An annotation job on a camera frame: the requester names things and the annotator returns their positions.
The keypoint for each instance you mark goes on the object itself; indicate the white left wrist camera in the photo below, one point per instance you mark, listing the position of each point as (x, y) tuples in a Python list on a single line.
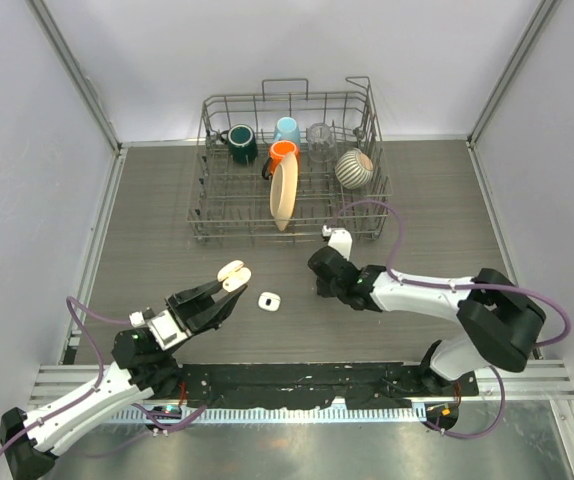
[(166, 330)]

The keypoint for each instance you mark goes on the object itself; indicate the orange mug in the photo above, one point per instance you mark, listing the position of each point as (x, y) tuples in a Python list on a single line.
[(277, 152)]

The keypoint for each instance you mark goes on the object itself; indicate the striped ceramic bowl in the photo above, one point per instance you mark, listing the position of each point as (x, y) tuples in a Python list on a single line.
[(354, 169)]

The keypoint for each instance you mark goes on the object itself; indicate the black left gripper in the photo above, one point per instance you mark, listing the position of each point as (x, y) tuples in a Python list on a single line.
[(190, 301)]

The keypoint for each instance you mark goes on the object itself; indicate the beige plate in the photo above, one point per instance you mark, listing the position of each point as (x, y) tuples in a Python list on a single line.
[(283, 191)]

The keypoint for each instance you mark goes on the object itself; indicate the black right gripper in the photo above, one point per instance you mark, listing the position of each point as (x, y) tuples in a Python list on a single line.
[(324, 290)]

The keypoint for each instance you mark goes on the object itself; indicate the white slotted cable duct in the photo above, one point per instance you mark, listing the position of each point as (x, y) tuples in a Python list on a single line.
[(337, 412)]

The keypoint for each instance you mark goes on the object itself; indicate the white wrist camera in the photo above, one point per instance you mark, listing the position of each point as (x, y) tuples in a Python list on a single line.
[(166, 330), (339, 239)]

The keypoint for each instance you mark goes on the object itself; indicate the light blue mug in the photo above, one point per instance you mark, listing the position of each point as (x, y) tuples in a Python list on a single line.
[(287, 129)]

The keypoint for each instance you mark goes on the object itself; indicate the dark green mug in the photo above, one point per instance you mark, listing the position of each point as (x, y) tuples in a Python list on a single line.
[(240, 140)]

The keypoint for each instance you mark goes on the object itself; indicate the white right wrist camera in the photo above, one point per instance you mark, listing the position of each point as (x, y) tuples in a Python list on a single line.
[(339, 239)]

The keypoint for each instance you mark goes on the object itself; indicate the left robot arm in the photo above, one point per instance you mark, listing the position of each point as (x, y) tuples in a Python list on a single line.
[(143, 367)]

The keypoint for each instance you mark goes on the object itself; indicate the clear glass cup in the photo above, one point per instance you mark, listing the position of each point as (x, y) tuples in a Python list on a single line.
[(321, 142)]

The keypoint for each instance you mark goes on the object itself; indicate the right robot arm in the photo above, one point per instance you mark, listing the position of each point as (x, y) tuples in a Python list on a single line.
[(500, 325)]

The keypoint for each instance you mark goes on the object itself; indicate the white earbud charging case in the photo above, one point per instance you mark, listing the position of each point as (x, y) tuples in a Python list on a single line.
[(269, 301)]

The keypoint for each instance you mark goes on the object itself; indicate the grey wire dish rack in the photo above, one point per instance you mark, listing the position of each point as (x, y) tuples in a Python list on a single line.
[(232, 202)]

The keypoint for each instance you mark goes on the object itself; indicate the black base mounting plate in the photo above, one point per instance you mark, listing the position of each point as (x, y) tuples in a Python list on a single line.
[(306, 386)]

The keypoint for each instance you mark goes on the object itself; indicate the beige earbud charging case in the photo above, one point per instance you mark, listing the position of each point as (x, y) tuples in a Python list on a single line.
[(234, 275)]

